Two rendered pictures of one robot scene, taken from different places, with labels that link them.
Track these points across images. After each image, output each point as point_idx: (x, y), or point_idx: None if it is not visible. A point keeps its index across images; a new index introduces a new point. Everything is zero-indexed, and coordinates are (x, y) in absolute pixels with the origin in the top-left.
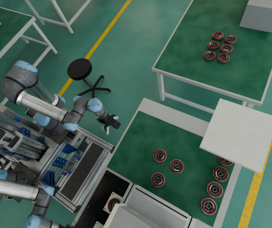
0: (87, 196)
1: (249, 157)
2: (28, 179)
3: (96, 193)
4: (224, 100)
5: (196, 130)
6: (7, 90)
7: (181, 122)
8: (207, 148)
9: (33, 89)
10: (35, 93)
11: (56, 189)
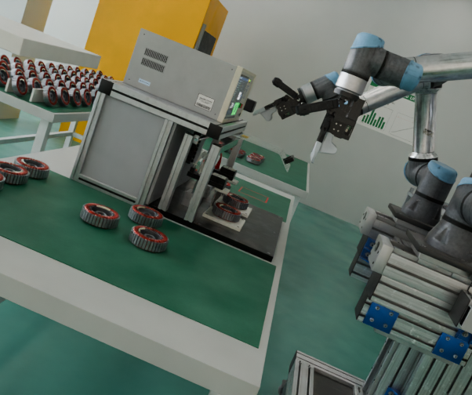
0: (285, 246)
1: None
2: (405, 214)
3: (271, 239)
4: (12, 32)
5: (23, 254)
6: None
7: (78, 280)
8: (85, 49)
9: None
10: None
11: (352, 266)
